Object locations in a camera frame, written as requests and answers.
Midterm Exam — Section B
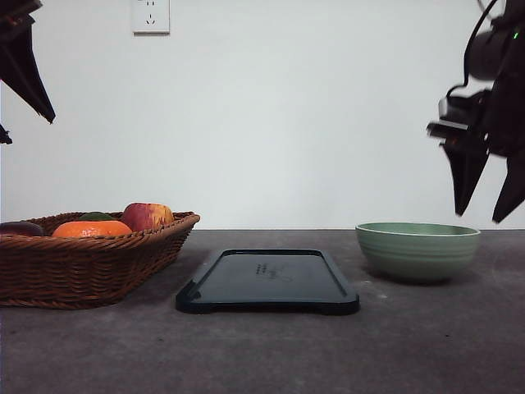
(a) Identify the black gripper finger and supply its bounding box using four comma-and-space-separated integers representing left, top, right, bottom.
0, 123, 12, 144
492, 152, 525, 223
442, 143, 490, 217
0, 25, 56, 124

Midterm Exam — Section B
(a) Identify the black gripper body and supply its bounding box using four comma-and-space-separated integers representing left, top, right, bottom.
0, 0, 43, 52
427, 77, 525, 158

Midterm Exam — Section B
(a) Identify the light green ceramic bowl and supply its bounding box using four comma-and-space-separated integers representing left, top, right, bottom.
355, 222, 481, 282

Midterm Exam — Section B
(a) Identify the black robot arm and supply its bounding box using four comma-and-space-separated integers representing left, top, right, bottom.
427, 0, 525, 223

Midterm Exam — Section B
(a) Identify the brown woven wicker basket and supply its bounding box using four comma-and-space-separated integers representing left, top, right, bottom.
0, 212, 200, 309

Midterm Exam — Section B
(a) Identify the dark purple fruit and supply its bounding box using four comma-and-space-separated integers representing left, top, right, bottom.
0, 222, 43, 236

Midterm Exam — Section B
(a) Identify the green avocado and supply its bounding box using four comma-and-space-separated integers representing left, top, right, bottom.
79, 212, 115, 221

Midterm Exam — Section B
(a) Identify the orange tangerine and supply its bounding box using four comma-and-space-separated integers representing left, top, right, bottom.
52, 220, 134, 238

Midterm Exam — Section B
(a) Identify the red yellow apple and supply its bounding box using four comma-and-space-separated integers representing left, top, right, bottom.
122, 202, 174, 231

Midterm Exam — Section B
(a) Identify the dark blue rectangular tray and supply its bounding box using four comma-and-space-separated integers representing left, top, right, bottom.
176, 249, 360, 314

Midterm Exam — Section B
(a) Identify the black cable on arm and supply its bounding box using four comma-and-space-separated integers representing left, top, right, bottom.
446, 0, 498, 98

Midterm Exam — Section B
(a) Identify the white wall socket left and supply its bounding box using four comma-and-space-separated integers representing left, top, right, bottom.
132, 0, 171, 37

